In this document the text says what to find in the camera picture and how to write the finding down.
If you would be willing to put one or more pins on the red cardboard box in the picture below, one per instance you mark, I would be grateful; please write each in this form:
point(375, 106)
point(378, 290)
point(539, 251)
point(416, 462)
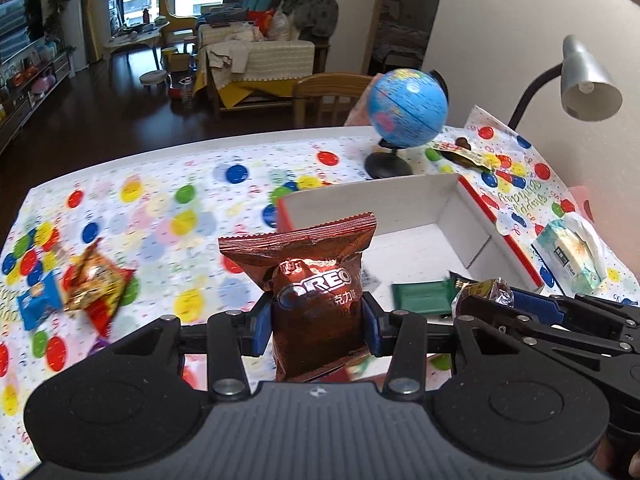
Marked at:
point(425, 240)

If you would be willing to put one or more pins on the blue globe on black stand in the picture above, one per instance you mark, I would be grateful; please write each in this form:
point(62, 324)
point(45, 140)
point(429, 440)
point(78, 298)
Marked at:
point(407, 107)

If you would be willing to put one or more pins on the brown snack packet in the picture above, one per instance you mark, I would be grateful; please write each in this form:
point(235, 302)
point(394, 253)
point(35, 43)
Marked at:
point(315, 310)

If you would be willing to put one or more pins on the small brown round object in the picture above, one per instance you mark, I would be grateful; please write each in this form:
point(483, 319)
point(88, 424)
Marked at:
point(463, 142)

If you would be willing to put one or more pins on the television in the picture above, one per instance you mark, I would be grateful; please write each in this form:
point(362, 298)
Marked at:
point(17, 20)

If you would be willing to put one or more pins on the balloon print tablecloth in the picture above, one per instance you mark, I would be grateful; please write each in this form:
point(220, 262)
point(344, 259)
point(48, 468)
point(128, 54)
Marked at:
point(150, 195)

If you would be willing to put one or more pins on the pink cloth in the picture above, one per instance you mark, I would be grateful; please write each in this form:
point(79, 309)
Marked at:
point(361, 110)

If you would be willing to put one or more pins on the gold and red snack packet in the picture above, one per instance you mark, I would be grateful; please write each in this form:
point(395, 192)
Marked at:
point(97, 280)

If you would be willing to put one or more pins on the tissue pack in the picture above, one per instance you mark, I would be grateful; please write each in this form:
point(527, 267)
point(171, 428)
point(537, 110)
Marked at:
point(570, 255)

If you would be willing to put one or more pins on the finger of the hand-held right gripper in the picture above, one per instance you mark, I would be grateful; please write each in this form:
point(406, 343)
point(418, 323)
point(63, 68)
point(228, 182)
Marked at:
point(540, 332)
point(542, 305)

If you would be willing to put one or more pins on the round coffee table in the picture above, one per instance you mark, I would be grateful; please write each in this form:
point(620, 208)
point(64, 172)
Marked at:
point(132, 37)

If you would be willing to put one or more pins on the television cabinet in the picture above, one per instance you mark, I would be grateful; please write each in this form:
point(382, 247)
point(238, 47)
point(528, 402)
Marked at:
point(30, 105)

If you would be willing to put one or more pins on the flat yellow-green wrapper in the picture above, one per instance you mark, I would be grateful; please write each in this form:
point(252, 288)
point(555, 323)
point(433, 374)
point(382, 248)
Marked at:
point(457, 155)

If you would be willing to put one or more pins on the pile of clothes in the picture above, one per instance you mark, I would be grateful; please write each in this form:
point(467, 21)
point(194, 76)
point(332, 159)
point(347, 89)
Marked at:
point(310, 10)

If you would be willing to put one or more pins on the potted plant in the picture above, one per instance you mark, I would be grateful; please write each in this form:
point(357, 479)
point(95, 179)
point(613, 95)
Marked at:
point(57, 7)

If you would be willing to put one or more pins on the white standing air conditioner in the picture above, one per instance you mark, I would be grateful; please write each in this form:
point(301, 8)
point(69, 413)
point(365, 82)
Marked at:
point(75, 20)

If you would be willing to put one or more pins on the shiny dark snack packet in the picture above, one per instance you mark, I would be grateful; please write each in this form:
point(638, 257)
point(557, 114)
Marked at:
point(482, 290)

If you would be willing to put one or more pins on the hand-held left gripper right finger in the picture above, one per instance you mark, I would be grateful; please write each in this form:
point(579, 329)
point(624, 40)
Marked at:
point(372, 325)

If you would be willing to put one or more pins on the grey desk lamp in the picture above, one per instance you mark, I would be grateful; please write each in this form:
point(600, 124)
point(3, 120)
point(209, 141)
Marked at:
point(585, 80)

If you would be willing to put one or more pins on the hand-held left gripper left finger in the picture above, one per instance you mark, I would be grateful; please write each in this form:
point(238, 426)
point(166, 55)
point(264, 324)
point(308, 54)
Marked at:
point(260, 325)

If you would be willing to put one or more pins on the yellow wooden chair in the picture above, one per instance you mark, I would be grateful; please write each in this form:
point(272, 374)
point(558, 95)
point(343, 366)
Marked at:
point(175, 22)

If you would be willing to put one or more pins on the green snack packet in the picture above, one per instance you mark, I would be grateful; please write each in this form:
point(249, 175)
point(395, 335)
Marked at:
point(420, 297)

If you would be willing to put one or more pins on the sofa with cream cover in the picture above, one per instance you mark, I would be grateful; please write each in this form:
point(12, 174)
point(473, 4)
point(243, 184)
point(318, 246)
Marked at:
point(280, 60)

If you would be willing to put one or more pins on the small round stool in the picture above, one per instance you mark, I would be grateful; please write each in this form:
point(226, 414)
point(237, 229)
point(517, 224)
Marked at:
point(152, 77)

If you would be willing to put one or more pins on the blue snack packet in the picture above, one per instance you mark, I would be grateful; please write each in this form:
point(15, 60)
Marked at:
point(37, 302)

